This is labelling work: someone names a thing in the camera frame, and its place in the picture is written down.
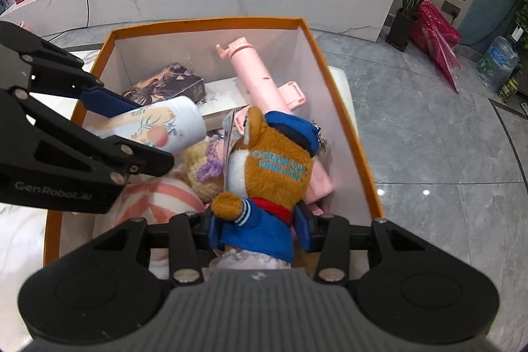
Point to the brown plush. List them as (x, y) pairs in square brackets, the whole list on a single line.
[(272, 170)]

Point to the orange cardboard box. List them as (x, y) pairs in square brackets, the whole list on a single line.
[(346, 121)]

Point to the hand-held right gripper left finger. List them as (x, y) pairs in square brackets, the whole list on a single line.
[(183, 244)]

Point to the large clear water bottle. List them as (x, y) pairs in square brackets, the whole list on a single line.
[(497, 63)]

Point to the cream knitted doll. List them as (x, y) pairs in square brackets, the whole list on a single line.
[(194, 166)]

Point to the magenta plastic bag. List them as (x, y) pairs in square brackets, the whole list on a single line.
[(437, 34)]

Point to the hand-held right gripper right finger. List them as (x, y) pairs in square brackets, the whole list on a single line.
[(303, 228)]

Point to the pink striped white plush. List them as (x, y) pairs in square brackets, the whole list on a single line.
[(156, 199)]

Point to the yellow green packet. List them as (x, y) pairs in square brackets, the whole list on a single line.
[(508, 90)]

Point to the purple knitted piece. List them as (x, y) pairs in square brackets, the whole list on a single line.
[(212, 162)]

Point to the dark patterned box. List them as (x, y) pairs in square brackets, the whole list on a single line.
[(165, 84)]

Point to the black plant pot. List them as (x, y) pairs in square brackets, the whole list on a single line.
[(401, 30)]

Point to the pink water gun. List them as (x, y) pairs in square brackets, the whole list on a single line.
[(251, 67)]

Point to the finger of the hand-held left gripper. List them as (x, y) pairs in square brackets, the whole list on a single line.
[(144, 164), (111, 100)]

